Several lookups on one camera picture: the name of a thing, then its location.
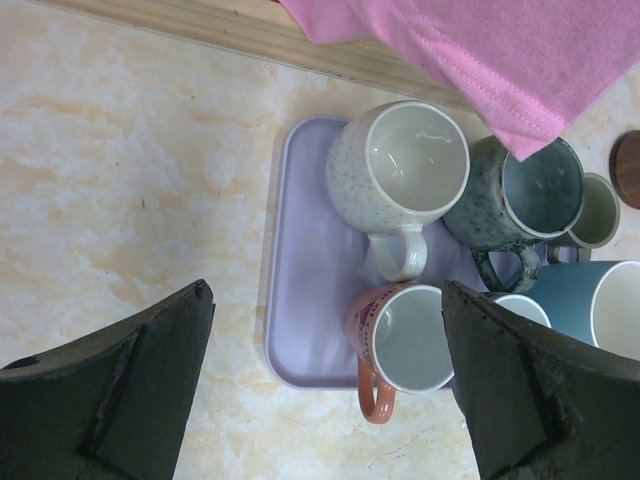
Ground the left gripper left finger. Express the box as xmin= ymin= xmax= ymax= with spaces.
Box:
xmin=1 ymin=280 xmax=215 ymax=479

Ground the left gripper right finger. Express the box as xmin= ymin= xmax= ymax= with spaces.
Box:
xmin=442 ymin=281 xmax=639 ymax=479

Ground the light blue mug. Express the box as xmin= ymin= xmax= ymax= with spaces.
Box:
xmin=525 ymin=260 xmax=640 ymax=360

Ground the small olive green cup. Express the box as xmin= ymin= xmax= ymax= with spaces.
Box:
xmin=547 ymin=172 xmax=620 ymax=264

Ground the dark walnut coaster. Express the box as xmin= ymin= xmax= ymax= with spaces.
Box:
xmin=609 ymin=130 xmax=640 ymax=210

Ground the grey blue printed mug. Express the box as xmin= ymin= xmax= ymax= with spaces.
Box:
xmin=450 ymin=292 xmax=551 ymax=417

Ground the orange printed mug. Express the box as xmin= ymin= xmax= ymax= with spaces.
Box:
xmin=344 ymin=283 xmax=454 ymax=424

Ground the dark green speckled mug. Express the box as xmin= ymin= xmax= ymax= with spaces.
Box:
xmin=444 ymin=136 xmax=585 ymax=293

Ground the lavender plastic tray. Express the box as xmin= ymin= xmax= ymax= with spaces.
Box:
xmin=262 ymin=115 xmax=592 ymax=390

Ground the white speckled mug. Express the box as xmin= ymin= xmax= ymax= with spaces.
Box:
xmin=325 ymin=101 xmax=470 ymax=282

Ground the pink shirt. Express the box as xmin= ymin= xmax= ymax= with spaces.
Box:
xmin=283 ymin=0 xmax=639 ymax=160

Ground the wooden rack base tray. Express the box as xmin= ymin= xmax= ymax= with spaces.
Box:
xmin=48 ymin=0 xmax=471 ymax=111

